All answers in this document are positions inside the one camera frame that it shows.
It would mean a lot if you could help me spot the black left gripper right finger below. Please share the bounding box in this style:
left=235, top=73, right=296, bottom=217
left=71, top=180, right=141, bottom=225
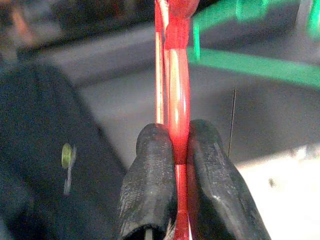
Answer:
left=186, top=119, right=272, bottom=240

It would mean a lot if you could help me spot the green plastic hanger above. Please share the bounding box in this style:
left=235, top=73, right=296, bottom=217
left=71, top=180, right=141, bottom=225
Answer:
left=187, top=0, right=320, bottom=88

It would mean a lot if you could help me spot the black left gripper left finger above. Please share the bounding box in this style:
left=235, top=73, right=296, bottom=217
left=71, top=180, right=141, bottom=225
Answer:
left=118, top=122, right=178, bottom=240

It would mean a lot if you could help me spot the red plastic hanger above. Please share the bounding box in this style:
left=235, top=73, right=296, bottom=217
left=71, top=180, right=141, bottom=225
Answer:
left=153, top=0, right=201, bottom=240

